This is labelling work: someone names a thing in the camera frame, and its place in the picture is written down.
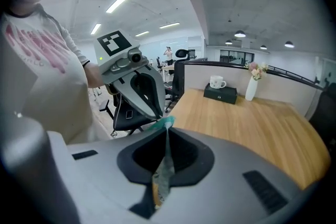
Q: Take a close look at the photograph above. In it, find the person's white printed shirt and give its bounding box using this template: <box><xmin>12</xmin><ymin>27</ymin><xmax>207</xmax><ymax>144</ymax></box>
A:
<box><xmin>0</xmin><ymin>4</ymin><xmax>94</xmax><ymax>145</ymax></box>

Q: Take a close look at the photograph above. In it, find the black office chair with headrest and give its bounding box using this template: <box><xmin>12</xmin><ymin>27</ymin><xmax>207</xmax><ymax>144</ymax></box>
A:
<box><xmin>164</xmin><ymin>48</ymin><xmax>191</xmax><ymax>114</ymax></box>

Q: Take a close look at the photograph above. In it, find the teal zipper pouch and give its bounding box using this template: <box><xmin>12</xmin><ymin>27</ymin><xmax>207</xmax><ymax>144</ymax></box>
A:
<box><xmin>146</xmin><ymin>115</ymin><xmax>176</xmax><ymax>208</ymax></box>

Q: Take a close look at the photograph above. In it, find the dark office chair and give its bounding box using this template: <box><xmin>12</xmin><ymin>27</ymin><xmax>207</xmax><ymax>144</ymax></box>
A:
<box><xmin>309</xmin><ymin>85</ymin><xmax>336</xmax><ymax>152</ymax></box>

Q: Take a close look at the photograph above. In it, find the pink flower bouquet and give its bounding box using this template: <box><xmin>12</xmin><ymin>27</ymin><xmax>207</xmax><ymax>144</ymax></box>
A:
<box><xmin>247</xmin><ymin>61</ymin><xmax>269</xmax><ymax>81</ymax></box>

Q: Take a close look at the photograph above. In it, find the white cable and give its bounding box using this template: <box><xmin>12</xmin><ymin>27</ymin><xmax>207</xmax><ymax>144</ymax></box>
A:
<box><xmin>112</xmin><ymin>93</ymin><xmax>123</xmax><ymax>132</ymax></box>

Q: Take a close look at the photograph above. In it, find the grey desk partition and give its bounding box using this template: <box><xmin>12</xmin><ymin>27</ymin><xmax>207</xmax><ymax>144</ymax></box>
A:
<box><xmin>183</xmin><ymin>58</ymin><xmax>327</xmax><ymax>120</ymax></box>

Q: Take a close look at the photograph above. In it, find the white patterned mug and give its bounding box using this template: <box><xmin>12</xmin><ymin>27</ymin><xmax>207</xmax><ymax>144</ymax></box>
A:
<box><xmin>209</xmin><ymin>74</ymin><xmax>227</xmax><ymax>90</ymax></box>

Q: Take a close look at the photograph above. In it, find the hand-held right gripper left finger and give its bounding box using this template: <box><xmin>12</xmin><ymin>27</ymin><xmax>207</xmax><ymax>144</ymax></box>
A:
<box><xmin>47</xmin><ymin>127</ymin><xmax>169</xmax><ymax>224</ymax></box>

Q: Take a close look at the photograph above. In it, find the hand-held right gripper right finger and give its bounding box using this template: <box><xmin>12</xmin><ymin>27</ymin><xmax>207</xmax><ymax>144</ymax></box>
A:
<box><xmin>157</xmin><ymin>127</ymin><xmax>302</xmax><ymax>224</ymax></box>

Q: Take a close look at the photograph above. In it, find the black office chair with phone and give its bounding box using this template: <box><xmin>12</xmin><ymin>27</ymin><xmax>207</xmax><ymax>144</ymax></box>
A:
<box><xmin>99</xmin><ymin>91</ymin><xmax>159</xmax><ymax>137</ymax></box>

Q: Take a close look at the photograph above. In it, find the person's left forearm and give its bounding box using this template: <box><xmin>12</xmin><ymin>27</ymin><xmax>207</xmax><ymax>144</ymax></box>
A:
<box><xmin>83</xmin><ymin>61</ymin><xmax>105</xmax><ymax>89</ymax></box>

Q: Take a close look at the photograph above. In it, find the black box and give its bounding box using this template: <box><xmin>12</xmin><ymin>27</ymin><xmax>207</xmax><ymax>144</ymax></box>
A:
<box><xmin>203</xmin><ymin>82</ymin><xmax>238</xmax><ymax>105</ymax></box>

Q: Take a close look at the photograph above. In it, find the white vase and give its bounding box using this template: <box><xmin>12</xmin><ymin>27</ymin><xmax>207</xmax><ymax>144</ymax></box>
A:
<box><xmin>244</xmin><ymin>75</ymin><xmax>259</xmax><ymax>102</ymax></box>

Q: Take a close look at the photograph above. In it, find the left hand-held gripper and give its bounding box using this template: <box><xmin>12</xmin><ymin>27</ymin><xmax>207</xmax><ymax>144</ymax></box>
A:
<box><xmin>93</xmin><ymin>30</ymin><xmax>166</xmax><ymax>121</ymax></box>

